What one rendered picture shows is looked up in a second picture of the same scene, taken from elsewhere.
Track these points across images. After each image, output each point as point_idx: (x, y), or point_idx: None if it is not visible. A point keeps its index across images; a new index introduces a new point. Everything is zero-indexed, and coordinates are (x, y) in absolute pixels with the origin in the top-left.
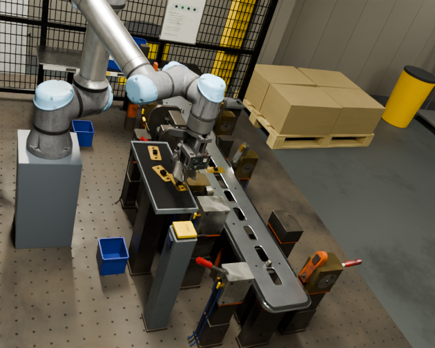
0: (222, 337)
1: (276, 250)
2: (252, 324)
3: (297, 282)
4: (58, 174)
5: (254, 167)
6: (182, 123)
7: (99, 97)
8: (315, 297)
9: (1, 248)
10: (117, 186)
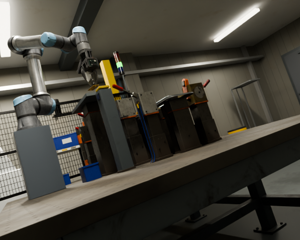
0: (168, 148)
1: None
2: (176, 126)
3: (183, 96)
4: (37, 134)
5: None
6: None
7: (46, 98)
8: (204, 108)
9: (21, 203)
10: None
